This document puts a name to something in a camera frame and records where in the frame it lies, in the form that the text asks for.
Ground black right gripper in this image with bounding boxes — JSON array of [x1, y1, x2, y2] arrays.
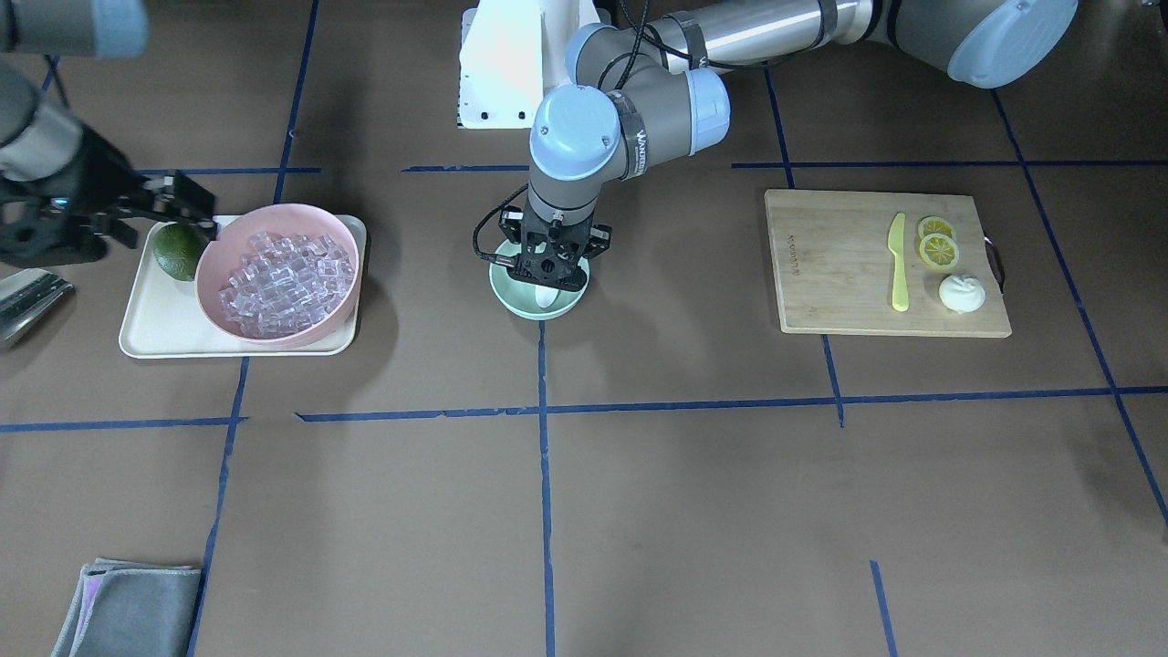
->
[[1, 127, 220, 267]]

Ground lemon slice lower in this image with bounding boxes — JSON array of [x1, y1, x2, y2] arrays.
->
[[918, 233, 961, 271]]

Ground green bowl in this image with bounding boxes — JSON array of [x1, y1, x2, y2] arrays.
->
[[488, 260, 589, 321]]

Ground grey folded cloth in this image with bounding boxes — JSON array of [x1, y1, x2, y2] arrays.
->
[[50, 558, 202, 656]]

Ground pile of clear ice cubes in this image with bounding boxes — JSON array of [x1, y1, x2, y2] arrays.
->
[[217, 230, 356, 339]]

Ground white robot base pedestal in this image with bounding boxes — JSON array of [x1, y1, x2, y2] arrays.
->
[[456, 1, 612, 130]]

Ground pink bowl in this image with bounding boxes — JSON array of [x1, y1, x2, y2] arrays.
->
[[193, 203, 368, 355]]

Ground yellow plastic knife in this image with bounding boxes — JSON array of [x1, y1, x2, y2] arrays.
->
[[887, 212, 910, 313]]

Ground metal ice scoop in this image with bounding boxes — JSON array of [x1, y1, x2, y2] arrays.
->
[[1, 267, 75, 350]]

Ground cream tray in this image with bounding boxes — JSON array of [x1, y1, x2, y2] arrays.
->
[[120, 224, 361, 359]]

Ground green lime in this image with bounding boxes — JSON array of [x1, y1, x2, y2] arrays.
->
[[151, 222, 210, 282]]

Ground bamboo cutting board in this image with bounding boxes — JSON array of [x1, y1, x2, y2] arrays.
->
[[765, 191, 1011, 339]]

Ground white plastic spoon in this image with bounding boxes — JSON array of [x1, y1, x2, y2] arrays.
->
[[531, 286, 559, 313]]

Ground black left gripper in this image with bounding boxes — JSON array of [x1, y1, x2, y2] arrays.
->
[[498, 208, 610, 292]]

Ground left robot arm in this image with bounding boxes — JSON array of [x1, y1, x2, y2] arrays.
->
[[472, 1, 1078, 292]]

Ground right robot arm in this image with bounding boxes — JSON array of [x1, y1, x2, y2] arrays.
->
[[1, 1, 220, 267]]

